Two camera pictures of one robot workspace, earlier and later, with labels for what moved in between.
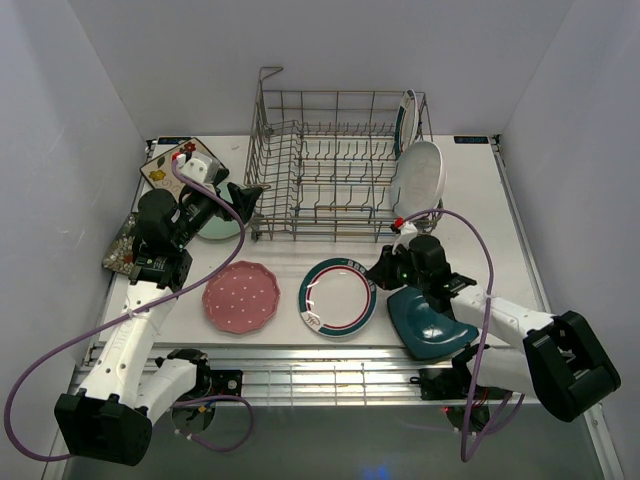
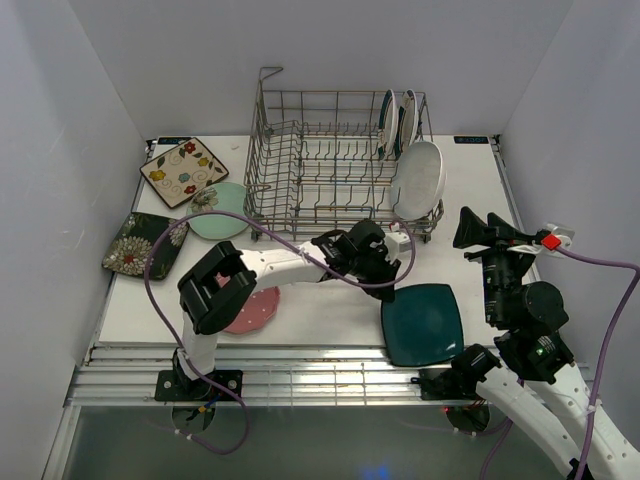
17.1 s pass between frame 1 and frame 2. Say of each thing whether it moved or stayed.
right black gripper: moved
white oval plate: stayed
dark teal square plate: moved
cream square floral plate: stayed
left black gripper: moved
